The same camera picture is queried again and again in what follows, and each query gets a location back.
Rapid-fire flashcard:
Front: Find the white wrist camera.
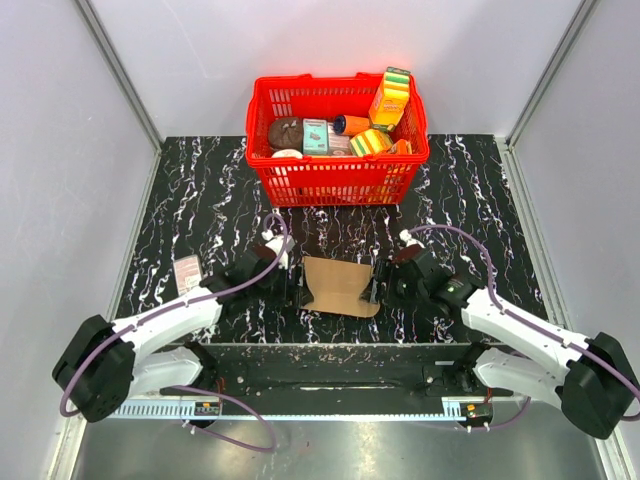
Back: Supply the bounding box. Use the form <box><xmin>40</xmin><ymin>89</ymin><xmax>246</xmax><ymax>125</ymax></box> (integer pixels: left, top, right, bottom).
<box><xmin>397</xmin><ymin>230</ymin><xmax>424</xmax><ymax>262</ymax></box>
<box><xmin>262</xmin><ymin>230</ymin><xmax>295</xmax><ymax>269</ymax></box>

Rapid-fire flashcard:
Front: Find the red plastic shopping basket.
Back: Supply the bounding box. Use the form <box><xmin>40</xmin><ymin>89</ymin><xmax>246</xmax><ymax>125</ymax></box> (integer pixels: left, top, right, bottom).
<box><xmin>246</xmin><ymin>70</ymin><xmax>430</xmax><ymax>207</ymax></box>

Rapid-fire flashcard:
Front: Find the small orange packet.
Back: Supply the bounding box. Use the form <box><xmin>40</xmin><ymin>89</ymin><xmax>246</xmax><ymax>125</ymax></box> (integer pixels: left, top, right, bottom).
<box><xmin>387</xmin><ymin>139</ymin><xmax>413</xmax><ymax>155</ymax></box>

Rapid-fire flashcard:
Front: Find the yellow green striped box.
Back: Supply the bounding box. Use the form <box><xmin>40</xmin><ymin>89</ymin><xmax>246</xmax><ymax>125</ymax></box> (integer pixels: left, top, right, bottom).
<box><xmin>349</xmin><ymin>128</ymin><xmax>393</xmax><ymax>157</ymax></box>

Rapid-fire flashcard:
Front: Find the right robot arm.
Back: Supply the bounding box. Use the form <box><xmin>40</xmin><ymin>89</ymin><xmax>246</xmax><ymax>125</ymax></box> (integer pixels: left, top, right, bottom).
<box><xmin>360</xmin><ymin>245</ymin><xmax>639</xmax><ymax>440</ymax></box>

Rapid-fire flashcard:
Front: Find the pink small box in basket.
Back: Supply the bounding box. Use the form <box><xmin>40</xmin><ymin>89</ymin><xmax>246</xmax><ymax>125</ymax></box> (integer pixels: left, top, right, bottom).
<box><xmin>327</xmin><ymin>122</ymin><xmax>352</xmax><ymax>156</ymax></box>

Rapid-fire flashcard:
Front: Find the brown round cookie pack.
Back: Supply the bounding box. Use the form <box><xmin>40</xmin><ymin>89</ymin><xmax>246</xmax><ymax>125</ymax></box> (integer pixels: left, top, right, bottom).
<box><xmin>267</xmin><ymin>116</ymin><xmax>304</xmax><ymax>150</ymax></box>

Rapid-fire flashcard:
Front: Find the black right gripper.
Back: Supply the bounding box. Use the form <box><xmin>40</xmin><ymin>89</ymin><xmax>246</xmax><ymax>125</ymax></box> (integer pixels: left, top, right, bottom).
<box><xmin>360</xmin><ymin>259</ymin><xmax>427</xmax><ymax>313</ymax></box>

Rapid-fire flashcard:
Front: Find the aluminium frame rail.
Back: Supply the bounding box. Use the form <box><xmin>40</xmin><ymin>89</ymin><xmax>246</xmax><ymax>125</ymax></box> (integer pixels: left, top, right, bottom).
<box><xmin>73</xmin><ymin>0</ymin><xmax>164</xmax><ymax>147</ymax></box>

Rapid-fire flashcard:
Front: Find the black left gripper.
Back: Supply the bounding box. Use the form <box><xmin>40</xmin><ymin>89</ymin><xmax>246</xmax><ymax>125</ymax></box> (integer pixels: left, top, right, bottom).
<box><xmin>249</xmin><ymin>261</ymin><xmax>313</xmax><ymax>310</ymax></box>

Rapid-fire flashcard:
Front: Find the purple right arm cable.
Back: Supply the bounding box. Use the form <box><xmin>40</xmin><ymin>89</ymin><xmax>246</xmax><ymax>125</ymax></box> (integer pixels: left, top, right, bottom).
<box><xmin>407</xmin><ymin>224</ymin><xmax>640</xmax><ymax>432</ymax></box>

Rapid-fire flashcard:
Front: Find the brown cardboard box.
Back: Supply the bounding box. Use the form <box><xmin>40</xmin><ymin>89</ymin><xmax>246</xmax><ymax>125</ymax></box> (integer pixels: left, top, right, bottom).
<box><xmin>301</xmin><ymin>256</ymin><xmax>380</xmax><ymax>318</ymax></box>

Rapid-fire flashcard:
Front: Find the teal snack box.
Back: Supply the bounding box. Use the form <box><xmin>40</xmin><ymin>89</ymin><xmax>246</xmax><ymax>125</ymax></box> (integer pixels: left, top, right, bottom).
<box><xmin>302</xmin><ymin>118</ymin><xmax>328</xmax><ymax>156</ymax></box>

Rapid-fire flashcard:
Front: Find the orange tube with blue cap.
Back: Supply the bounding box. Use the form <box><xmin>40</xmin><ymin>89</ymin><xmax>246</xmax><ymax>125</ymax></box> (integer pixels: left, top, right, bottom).
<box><xmin>333</xmin><ymin>115</ymin><xmax>371</xmax><ymax>137</ymax></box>

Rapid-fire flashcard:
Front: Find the tall orange yellow carton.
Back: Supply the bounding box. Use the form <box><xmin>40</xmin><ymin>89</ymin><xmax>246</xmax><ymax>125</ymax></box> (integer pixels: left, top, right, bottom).
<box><xmin>368</xmin><ymin>67</ymin><xmax>410</xmax><ymax>133</ymax></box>

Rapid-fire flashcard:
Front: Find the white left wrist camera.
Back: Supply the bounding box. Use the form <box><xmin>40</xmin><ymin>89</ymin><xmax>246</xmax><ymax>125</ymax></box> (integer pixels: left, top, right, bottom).
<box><xmin>262</xmin><ymin>230</ymin><xmax>295</xmax><ymax>269</ymax></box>

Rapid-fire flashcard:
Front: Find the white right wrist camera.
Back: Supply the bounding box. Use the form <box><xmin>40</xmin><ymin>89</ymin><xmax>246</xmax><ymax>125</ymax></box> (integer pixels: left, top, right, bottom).
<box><xmin>397</xmin><ymin>230</ymin><xmax>424</xmax><ymax>262</ymax></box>

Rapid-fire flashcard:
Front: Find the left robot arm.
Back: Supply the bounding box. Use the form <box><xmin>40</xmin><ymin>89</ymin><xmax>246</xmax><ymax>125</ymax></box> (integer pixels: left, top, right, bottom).
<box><xmin>52</xmin><ymin>235</ymin><xmax>294</xmax><ymax>423</ymax></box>

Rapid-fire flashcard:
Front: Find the white round lid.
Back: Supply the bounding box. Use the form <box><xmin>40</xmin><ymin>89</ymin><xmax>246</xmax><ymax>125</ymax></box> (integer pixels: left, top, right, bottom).
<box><xmin>272</xmin><ymin>149</ymin><xmax>303</xmax><ymax>159</ymax></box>

